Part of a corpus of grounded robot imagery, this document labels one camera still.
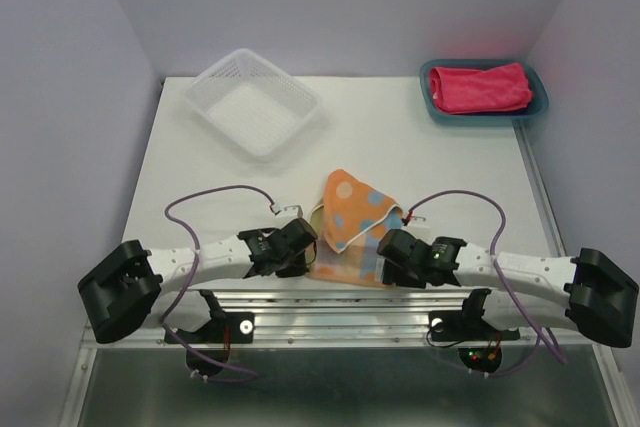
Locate orange patterned towel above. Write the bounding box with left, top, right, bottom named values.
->
left=309, top=169, right=403, bottom=288

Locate pink towel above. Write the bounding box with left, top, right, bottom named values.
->
left=426, top=63, right=534, bottom=115

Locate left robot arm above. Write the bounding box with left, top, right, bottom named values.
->
left=78, top=218, right=318, bottom=344

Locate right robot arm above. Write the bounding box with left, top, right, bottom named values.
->
left=377, top=229, right=639, bottom=348

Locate white plastic mesh basket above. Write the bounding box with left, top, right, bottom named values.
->
left=183, top=48, right=321, bottom=158

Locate teal translucent plastic bin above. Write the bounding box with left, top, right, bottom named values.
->
left=419, top=58, right=549, bottom=127

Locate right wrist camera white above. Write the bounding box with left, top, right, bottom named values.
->
left=403, top=216, right=431, bottom=242

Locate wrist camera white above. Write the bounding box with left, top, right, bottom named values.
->
left=403, top=216, right=431, bottom=242
left=274, top=205, right=304, bottom=223

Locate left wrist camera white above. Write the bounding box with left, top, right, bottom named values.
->
left=274, top=205, right=304, bottom=223

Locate aluminium mounting rail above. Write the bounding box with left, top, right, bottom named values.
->
left=79, top=287, right=616, bottom=348

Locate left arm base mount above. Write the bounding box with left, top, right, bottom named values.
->
left=165, top=289, right=255, bottom=346

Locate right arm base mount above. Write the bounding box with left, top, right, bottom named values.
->
left=426, top=288, right=520, bottom=345

